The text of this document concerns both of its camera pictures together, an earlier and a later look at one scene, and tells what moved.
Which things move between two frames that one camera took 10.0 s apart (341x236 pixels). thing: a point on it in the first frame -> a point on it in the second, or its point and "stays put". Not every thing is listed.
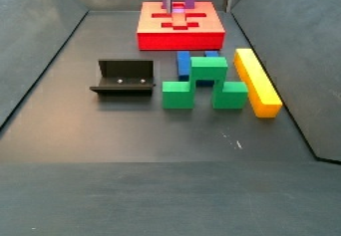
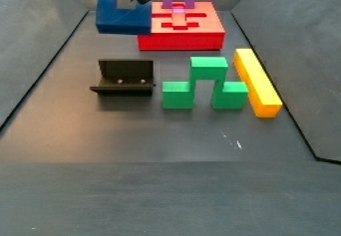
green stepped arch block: [227, 94] stays put
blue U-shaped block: [183, 67] -> [120, 21]
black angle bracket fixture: [126, 78] stays put
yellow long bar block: [265, 101] stays put
